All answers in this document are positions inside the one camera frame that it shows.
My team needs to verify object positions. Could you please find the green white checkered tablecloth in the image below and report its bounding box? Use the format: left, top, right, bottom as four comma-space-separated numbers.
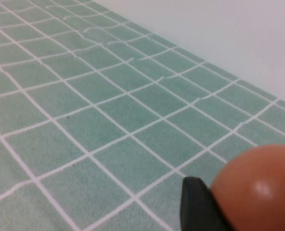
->
0, 0, 285, 231

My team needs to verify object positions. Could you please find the orange ball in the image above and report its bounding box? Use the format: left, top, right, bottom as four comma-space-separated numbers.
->
209, 143, 285, 231

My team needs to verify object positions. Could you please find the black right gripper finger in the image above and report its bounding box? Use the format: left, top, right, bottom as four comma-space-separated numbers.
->
180, 176, 235, 231

